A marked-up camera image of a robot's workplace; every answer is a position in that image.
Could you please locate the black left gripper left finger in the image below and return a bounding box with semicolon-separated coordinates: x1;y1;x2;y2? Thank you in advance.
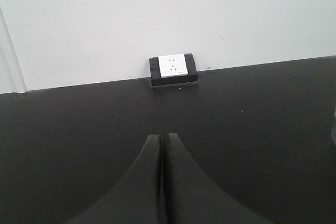
67;135;162;223

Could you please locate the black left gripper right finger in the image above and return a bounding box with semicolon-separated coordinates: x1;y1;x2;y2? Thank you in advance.
163;133;270;223

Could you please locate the black white power socket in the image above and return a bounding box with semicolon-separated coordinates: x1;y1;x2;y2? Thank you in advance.
149;53;198;87

